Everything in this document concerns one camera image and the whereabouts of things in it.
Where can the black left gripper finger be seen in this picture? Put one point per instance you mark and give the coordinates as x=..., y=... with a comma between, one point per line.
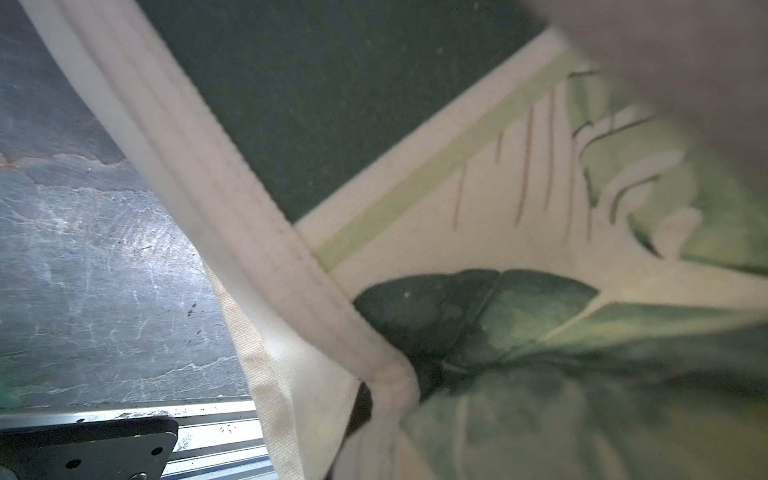
x=360, y=413

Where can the beige canvas bag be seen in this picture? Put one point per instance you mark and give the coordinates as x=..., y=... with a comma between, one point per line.
x=537, y=230

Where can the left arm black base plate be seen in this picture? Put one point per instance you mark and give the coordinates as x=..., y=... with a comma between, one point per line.
x=136, y=448

